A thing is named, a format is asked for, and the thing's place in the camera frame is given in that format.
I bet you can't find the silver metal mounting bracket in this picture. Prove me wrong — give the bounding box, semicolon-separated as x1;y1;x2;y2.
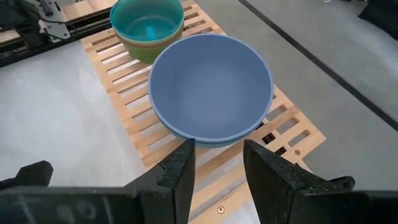
39;0;72;42

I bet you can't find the wooden slatted shelf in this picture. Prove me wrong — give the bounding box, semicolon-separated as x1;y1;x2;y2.
80;0;326;224

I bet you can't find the blue bowl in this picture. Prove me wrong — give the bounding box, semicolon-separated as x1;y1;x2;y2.
147;33;275;149

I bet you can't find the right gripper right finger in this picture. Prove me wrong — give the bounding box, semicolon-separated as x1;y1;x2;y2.
243;139;312;224

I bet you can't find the dark bulky object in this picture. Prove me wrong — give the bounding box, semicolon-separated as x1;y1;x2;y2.
357;0;398;32

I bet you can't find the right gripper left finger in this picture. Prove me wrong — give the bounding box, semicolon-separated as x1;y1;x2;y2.
124;138;197;224

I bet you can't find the green bowl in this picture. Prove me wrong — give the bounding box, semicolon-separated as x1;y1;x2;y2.
119;37;175;65

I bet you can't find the cyan bowl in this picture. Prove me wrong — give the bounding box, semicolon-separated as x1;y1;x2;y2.
109;0;185;44

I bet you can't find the white table cover sheet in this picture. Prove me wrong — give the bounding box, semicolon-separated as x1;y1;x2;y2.
0;40;147;188

